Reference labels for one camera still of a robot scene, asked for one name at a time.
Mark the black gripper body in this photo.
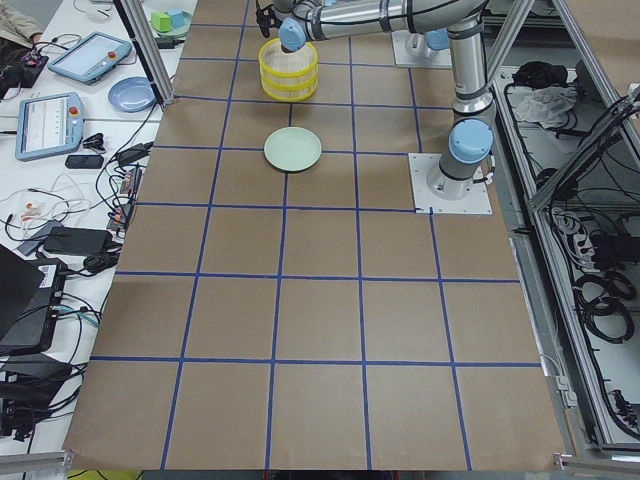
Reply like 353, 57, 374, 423
255, 0, 280, 36

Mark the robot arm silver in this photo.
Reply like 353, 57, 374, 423
255, 0, 495, 126

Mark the blue foam cube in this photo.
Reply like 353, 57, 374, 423
165, 8, 186, 29

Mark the green foam cube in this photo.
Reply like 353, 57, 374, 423
150, 11, 173, 33

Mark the mint green plate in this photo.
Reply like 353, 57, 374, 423
263, 127, 322, 172

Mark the blue plate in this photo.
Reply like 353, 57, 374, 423
107, 76, 156, 113

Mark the teach pendant upper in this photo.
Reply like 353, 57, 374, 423
48, 32, 132, 84

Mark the teach pendant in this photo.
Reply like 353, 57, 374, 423
15, 92, 84, 162
48, 32, 132, 84

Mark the teach pendant lower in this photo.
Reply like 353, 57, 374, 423
15, 92, 84, 162

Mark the white cloth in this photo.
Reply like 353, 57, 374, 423
514, 86, 578, 129

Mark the black power adapter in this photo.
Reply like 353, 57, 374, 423
43, 226, 112, 256

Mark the black laptop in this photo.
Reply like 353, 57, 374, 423
1, 246, 67, 356

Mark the aluminium frame post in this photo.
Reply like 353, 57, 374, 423
113, 0, 175, 109

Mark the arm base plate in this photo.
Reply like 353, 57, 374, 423
408, 153, 492, 215
392, 29, 452, 69

